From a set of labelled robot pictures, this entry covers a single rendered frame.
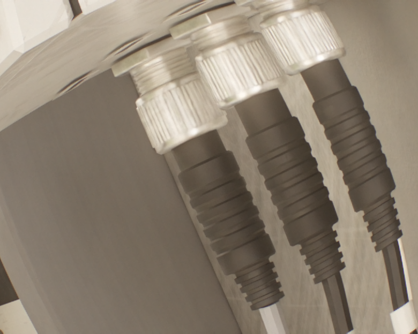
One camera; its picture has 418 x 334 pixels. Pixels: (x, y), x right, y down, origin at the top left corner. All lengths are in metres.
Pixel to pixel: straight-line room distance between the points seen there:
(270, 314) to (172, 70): 0.05
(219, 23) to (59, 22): 0.14
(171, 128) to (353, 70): 0.04
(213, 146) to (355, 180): 0.07
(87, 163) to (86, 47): 0.19
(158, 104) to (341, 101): 0.07
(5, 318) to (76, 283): 0.86
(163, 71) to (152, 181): 0.11
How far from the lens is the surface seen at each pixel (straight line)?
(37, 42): 0.48
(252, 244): 0.65
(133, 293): 0.76
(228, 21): 0.62
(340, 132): 0.59
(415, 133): 0.64
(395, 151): 0.65
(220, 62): 0.62
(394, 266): 0.59
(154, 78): 0.65
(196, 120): 0.65
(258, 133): 0.62
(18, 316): 1.61
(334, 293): 0.62
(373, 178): 0.59
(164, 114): 0.65
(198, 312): 0.76
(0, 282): 1.62
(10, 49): 0.48
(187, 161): 0.66
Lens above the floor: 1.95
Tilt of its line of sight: 42 degrees down
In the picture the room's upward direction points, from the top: 3 degrees counter-clockwise
